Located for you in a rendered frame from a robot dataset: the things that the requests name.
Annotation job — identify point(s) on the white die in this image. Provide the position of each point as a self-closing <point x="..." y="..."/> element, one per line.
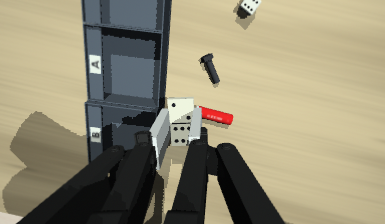
<point x="249" y="6"/>

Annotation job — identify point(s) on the red aa battery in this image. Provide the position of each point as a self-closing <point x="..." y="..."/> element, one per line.
<point x="216" y="116"/>

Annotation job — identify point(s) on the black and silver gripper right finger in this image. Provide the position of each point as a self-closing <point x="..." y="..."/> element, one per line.
<point x="246" y="200"/>

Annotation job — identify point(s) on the dark grey rack of three bins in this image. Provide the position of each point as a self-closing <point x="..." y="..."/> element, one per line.
<point x="133" y="68"/>

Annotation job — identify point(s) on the white domino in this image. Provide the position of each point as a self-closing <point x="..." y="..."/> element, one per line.
<point x="180" y="114"/>

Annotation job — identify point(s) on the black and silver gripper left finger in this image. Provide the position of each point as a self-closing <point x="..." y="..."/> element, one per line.
<point x="125" y="200"/>

